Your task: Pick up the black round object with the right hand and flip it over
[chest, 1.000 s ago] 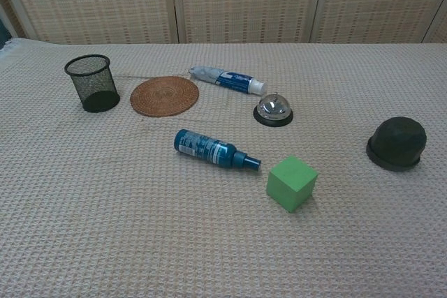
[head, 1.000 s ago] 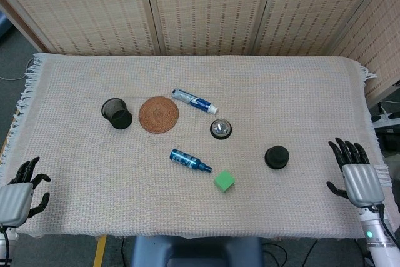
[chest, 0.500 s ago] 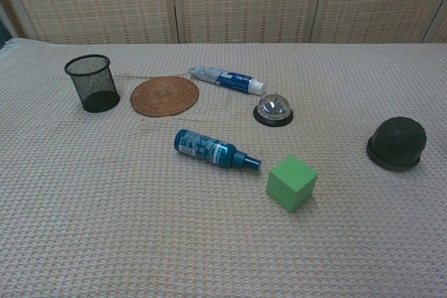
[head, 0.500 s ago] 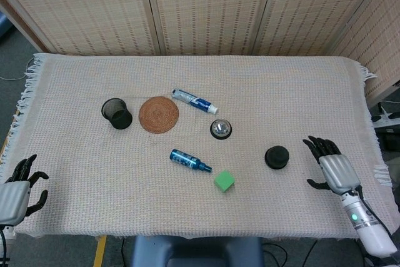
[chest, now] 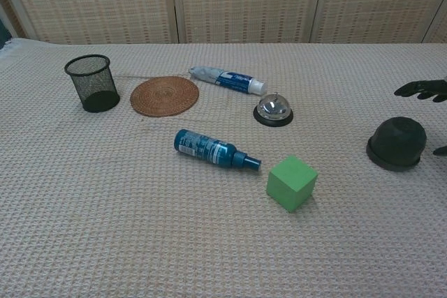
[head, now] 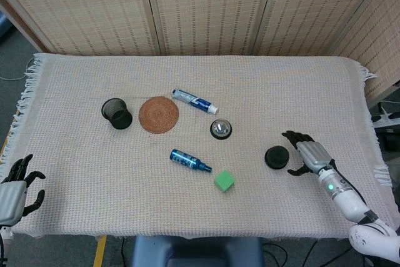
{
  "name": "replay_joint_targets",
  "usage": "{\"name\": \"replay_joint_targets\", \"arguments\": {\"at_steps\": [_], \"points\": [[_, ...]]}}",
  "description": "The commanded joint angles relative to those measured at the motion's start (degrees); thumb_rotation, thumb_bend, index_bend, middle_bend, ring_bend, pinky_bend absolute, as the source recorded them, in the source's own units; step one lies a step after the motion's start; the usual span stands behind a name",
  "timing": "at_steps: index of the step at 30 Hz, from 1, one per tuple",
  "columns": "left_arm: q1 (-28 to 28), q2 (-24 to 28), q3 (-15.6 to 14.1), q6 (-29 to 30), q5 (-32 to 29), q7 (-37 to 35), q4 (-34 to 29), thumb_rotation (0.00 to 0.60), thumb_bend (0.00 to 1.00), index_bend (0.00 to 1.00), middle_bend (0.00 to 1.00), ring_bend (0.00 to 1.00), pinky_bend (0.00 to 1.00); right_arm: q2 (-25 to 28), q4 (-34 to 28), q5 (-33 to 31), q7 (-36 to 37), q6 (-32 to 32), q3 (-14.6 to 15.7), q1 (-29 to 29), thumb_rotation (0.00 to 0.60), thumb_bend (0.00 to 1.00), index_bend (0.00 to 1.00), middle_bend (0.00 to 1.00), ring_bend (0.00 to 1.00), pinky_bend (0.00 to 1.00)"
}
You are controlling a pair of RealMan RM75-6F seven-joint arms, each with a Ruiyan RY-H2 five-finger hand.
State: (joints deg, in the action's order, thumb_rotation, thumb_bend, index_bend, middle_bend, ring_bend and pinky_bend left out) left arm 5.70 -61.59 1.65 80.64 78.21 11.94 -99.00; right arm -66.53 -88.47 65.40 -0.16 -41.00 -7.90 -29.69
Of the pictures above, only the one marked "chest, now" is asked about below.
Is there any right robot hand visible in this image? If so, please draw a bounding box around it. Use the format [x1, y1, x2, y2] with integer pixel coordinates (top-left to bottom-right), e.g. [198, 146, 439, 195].
[394, 80, 447, 157]

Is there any black round lid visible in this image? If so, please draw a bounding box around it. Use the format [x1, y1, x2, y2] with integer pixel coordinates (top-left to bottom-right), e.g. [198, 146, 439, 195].
[371, 116, 427, 167]

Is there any black mesh pen cup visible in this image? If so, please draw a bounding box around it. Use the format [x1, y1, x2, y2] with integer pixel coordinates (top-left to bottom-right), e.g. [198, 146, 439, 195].
[64, 54, 122, 114]

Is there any woven folding screen panel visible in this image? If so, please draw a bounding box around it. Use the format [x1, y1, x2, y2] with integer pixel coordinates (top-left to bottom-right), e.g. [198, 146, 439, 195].
[0, 0, 25, 40]
[170, 0, 328, 45]
[422, 4, 447, 44]
[0, 0, 181, 45]
[310, 0, 447, 45]

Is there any silver call bell black base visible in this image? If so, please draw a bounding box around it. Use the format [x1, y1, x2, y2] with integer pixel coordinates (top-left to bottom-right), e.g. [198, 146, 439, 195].
[253, 91, 295, 128]

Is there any green cube block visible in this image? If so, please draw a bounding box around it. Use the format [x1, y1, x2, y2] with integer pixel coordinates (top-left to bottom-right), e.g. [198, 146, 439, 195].
[266, 155, 318, 214]

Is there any blue white toothpaste tube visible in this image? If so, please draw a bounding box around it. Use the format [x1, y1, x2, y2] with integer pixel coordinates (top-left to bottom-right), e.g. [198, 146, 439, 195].
[188, 66, 268, 96]

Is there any blue spray bottle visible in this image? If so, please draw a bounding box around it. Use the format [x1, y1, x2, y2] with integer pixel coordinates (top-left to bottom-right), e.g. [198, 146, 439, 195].
[173, 128, 262, 172]

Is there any round woven rattan coaster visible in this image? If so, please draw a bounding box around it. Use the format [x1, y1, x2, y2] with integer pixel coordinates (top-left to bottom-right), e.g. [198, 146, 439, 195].
[130, 75, 200, 117]

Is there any beige waffle weave tablecloth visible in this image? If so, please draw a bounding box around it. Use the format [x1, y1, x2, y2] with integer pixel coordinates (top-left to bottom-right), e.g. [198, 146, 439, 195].
[0, 38, 447, 298]

